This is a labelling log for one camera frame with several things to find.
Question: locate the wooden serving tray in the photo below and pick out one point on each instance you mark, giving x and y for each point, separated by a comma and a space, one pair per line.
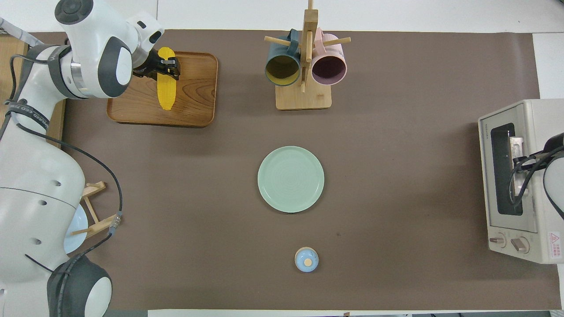
194, 101

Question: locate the pale green plate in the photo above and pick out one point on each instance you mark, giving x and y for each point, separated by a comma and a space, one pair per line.
291, 179

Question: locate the grey oven knob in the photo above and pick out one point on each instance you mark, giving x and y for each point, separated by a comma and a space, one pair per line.
521, 245
498, 240

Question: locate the brown table mat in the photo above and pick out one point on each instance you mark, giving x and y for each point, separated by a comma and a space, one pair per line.
396, 132

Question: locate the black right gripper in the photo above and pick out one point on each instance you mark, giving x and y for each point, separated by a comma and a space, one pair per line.
553, 145

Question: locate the yellow corn cob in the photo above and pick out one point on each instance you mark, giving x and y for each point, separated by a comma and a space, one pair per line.
167, 94

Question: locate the wooden mug tree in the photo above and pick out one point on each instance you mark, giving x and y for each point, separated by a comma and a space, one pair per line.
304, 99

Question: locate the wooden plate rack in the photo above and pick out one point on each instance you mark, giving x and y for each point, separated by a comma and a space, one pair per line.
103, 223

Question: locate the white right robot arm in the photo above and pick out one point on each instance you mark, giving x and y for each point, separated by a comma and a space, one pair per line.
556, 185

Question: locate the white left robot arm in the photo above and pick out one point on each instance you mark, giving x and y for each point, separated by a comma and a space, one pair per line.
35, 198

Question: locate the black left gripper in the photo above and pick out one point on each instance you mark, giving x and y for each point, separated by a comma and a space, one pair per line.
147, 66

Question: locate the light blue plate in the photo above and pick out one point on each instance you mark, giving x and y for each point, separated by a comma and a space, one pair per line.
77, 237

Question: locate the dark blue mug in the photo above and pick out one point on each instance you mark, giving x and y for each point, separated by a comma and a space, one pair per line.
282, 70

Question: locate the white toaster oven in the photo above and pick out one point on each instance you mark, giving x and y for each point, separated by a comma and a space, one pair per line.
544, 237

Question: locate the pink mug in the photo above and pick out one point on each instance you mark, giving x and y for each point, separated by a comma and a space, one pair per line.
328, 70

